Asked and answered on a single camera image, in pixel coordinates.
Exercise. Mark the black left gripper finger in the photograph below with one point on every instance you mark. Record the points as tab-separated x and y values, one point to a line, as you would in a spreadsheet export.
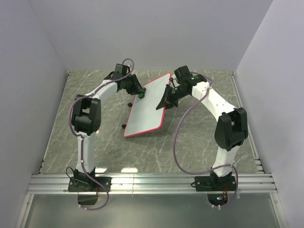
137	93
137	86

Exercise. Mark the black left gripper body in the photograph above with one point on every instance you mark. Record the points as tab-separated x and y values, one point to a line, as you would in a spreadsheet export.
129	84

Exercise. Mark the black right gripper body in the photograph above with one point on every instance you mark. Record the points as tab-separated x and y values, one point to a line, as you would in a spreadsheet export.
178	92

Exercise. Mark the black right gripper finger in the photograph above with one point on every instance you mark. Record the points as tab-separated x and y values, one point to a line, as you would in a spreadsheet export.
169	104
163	103

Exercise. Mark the red framed whiteboard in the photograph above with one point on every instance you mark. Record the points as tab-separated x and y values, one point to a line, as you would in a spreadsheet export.
154	92

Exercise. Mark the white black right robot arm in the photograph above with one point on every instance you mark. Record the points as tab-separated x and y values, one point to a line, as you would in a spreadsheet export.
231	129

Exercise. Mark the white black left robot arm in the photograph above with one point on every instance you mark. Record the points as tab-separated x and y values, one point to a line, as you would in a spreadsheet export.
85	119

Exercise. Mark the metal wire whiteboard stand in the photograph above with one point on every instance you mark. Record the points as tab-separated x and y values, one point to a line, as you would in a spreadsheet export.
129	104

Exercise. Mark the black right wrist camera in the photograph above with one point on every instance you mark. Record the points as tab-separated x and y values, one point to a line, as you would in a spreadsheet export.
182	72

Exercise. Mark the aluminium front rail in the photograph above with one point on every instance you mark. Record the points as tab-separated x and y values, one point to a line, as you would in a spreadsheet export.
123	183

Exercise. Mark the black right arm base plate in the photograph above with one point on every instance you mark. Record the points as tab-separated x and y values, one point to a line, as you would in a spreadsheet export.
214	183

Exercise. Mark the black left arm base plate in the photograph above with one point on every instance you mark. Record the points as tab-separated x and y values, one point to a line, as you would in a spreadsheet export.
80	186

